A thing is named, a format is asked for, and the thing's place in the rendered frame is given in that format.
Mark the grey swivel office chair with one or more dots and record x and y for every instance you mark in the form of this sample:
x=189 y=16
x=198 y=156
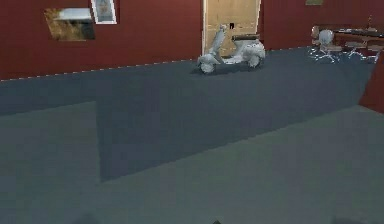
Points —
x=326 y=39

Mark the white motor scooter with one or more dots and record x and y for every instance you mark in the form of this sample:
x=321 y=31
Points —
x=246 y=50

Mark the light wooden room door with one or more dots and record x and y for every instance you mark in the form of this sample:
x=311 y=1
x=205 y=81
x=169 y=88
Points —
x=230 y=13

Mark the dark wooden desk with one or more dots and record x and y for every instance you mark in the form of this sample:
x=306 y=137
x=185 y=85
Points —
x=360 y=33

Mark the white framed wall picture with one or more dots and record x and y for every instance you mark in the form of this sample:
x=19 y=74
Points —
x=104 y=10

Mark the brown landscape wall picture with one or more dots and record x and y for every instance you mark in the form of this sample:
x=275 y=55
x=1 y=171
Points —
x=68 y=28

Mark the green wall picture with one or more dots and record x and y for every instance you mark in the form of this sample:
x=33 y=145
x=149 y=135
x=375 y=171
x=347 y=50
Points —
x=314 y=2

